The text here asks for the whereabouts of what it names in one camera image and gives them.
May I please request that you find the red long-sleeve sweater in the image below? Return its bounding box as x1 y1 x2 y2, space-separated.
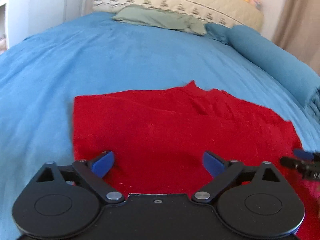
73 82 319 239

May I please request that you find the folded blue duvet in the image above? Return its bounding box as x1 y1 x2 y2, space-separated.
205 23 319 121

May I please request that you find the beige curtain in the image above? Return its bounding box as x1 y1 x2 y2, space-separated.
272 0 319 74

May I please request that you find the blue bed sheet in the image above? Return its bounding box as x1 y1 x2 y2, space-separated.
1 12 319 239

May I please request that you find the white wardrobe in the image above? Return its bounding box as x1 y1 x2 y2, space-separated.
7 0 96 48

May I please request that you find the green pillow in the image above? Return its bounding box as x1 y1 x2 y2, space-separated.
112 5 207 36

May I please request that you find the white shelf unit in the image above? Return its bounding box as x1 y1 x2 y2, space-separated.
1 0 30 53

